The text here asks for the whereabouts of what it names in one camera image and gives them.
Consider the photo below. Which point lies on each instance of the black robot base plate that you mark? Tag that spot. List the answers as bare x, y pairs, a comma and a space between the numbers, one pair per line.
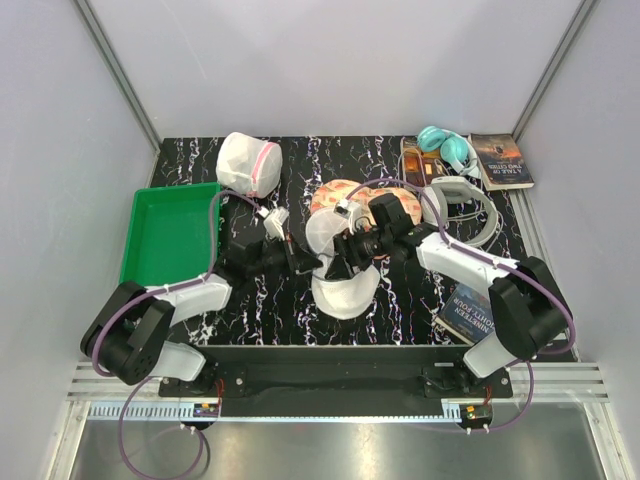
438, 368

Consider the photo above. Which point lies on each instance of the orange dark paperback book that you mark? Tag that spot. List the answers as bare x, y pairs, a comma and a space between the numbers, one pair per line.
417, 167

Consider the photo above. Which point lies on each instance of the aluminium frame rail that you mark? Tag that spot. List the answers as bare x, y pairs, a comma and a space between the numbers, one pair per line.
549, 383

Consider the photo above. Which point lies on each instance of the grey white wired headset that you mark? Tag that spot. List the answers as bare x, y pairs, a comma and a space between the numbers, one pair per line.
456, 199

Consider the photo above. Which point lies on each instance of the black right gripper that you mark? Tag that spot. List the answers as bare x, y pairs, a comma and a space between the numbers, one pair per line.
347, 244

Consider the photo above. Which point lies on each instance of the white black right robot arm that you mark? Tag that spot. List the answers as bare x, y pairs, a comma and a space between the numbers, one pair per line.
527, 307

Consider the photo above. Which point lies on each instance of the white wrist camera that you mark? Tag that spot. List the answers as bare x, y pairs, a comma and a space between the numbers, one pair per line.
274, 221
352, 212

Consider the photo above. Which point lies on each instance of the pink-trimmed round mesh laundry bag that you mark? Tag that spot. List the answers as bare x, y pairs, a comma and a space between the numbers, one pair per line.
248, 165

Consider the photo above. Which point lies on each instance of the Nineteen Eighty-Four blue book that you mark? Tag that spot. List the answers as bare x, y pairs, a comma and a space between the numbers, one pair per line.
466, 315

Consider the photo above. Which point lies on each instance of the teal white headphones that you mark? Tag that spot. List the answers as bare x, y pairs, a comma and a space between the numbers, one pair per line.
454, 150

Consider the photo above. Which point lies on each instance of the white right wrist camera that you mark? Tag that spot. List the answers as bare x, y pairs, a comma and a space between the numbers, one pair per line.
352, 212

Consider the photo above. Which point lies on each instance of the green plastic tray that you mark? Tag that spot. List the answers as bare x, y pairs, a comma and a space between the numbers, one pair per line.
168, 239

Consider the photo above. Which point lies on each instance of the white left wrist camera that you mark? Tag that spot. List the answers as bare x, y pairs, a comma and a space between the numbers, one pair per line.
274, 221

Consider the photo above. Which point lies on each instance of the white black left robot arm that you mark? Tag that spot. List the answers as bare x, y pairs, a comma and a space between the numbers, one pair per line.
129, 337

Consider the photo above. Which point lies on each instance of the Tale of Two Cities book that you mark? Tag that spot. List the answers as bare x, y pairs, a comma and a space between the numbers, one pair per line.
501, 162

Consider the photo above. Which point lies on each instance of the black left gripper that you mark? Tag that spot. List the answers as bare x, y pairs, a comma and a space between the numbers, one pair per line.
296, 258

